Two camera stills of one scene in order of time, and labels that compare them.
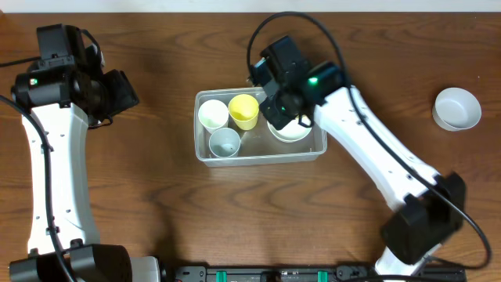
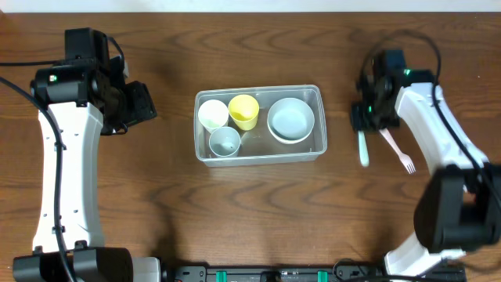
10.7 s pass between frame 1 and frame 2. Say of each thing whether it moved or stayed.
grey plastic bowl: moved
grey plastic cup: stayed
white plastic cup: stayed
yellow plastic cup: stayed
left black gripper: moved
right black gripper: moved
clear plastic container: stayed
